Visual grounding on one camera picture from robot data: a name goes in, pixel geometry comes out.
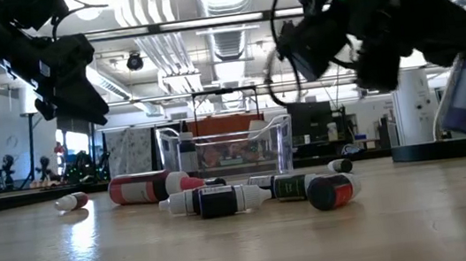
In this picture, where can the small red dropper bottle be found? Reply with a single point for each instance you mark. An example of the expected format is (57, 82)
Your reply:
(71, 201)

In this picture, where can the small orange-label dropper bottle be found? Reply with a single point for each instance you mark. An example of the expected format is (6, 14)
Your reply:
(333, 190)

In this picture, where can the small green-label dropper bottle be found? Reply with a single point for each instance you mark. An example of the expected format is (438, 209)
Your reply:
(293, 186)

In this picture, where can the small dark dropper bottle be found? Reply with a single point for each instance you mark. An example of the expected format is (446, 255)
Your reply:
(217, 180)
(261, 181)
(340, 165)

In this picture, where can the grey patterned panel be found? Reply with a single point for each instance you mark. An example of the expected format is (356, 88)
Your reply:
(128, 150)

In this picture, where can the orange panel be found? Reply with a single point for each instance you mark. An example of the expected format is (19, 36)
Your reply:
(230, 124)

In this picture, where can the small black-label dropper bottle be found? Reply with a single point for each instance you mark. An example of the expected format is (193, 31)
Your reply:
(224, 200)

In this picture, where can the black desk monitor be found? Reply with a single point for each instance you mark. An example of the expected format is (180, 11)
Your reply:
(310, 123)

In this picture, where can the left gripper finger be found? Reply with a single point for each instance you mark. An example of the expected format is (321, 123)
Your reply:
(78, 105)

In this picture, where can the clear plastic container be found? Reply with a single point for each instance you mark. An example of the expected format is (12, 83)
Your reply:
(262, 153)

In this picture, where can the small black humanoid figure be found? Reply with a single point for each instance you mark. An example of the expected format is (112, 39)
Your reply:
(7, 169)
(44, 168)

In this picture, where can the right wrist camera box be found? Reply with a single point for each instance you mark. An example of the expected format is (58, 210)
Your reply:
(316, 49)

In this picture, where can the large red food colouring bottle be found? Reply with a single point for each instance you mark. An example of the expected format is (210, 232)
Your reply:
(142, 188)

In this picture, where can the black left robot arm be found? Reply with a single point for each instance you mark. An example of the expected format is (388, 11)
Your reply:
(1, 21)

